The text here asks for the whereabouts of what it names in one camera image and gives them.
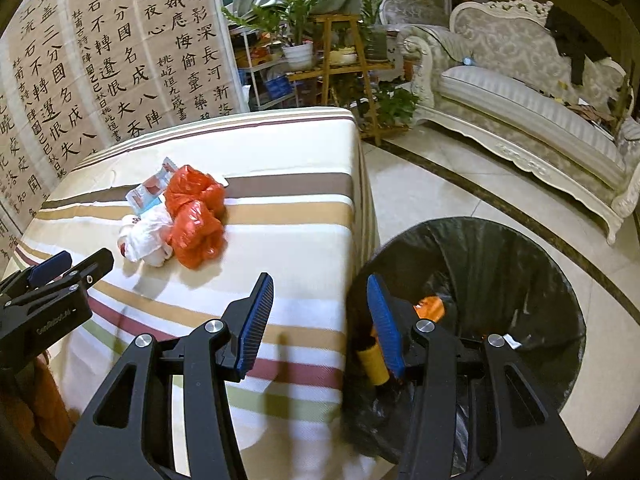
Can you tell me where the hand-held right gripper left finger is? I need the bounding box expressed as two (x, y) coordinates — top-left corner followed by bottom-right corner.
(55, 273), (274, 480)

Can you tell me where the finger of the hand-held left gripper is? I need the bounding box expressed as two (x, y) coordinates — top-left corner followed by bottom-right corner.
(0, 249), (114, 311)
(0, 251), (71, 297)

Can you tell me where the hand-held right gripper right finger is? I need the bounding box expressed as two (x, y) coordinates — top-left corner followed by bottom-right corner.
(367, 275), (587, 480)

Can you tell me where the gold bottle with black cap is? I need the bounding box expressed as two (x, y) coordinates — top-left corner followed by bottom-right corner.
(356, 335), (391, 386)

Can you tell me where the orange plastic bag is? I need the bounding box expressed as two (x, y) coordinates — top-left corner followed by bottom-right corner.
(412, 296), (446, 323)

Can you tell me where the white plastic bag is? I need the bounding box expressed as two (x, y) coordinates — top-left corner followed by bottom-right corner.
(119, 207), (176, 266)

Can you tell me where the pink and white wrapper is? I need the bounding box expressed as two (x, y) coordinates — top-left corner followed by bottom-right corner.
(125, 157), (178, 211)

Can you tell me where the bin with black bag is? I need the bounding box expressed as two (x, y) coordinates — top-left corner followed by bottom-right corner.
(340, 216), (587, 466)

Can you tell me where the red plastic bag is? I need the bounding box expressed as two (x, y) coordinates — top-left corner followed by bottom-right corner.
(164, 165), (227, 270)

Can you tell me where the orange cloth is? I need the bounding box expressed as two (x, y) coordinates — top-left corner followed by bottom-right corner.
(0, 350), (76, 461)

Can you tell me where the striped tablecloth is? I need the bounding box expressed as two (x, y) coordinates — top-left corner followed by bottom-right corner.
(10, 106), (381, 480)

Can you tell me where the small leafy green plant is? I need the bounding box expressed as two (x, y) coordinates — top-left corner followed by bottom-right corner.
(372, 85), (421, 126)

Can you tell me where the white metal rack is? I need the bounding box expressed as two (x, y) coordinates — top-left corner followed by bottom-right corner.
(230, 27), (296, 111)

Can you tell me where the white ornate sofa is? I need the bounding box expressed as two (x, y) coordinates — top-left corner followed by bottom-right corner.
(400, 0), (640, 246)

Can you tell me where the potted plant in white pot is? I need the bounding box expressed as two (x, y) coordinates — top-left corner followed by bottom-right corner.
(222, 0), (346, 72)

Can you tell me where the grey blanket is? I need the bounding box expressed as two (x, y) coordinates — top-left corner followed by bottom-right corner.
(615, 120), (640, 156)

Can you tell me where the wooden plant stand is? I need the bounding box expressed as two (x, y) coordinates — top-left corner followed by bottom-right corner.
(285, 14), (411, 146)

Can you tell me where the white ornate armchair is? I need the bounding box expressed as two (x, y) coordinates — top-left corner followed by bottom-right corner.
(378, 0), (453, 31)

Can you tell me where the black jacket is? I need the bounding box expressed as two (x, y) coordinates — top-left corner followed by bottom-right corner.
(545, 5), (613, 86)

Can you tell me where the calligraphy wall hanging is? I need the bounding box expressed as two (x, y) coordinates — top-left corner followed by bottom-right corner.
(0, 0), (251, 261)

